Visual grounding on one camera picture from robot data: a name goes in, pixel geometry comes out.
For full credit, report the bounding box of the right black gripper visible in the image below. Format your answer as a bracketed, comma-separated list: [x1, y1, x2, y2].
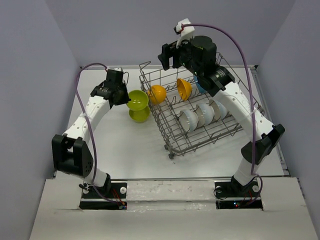
[156, 35, 202, 78]

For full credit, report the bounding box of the orange bowl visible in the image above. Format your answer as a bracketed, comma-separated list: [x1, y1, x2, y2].
[176, 78, 192, 101]
[147, 85, 167, 105]

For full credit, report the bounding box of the blue bowl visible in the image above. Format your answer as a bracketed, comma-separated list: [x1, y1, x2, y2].
[193, 75, 207, 94]

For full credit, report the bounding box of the green bowl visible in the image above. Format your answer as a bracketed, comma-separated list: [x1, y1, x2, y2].
[129, 106, 151, 123]
[126, 89, 149, 111]

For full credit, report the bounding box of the grey wire dish rack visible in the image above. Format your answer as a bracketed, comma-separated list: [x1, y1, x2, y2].
[138, 51, 266, 160]

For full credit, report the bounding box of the white bowl stack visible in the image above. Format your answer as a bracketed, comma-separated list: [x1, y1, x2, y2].
[179, 109, 199, 133]

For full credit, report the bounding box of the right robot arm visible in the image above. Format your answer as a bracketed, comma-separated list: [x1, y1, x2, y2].
[158, 35, 285, 196]

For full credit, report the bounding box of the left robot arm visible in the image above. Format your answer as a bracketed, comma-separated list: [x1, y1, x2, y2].
[51, 67, 131, 198]

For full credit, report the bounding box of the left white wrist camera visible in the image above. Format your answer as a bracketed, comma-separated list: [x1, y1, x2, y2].
[106, 66, 124, 72]

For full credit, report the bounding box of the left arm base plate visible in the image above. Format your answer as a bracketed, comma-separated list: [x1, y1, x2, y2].
[78, 181, 128, 211]

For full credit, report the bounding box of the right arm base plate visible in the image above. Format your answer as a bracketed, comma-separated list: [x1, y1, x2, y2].
[213, 180, 263, 210]

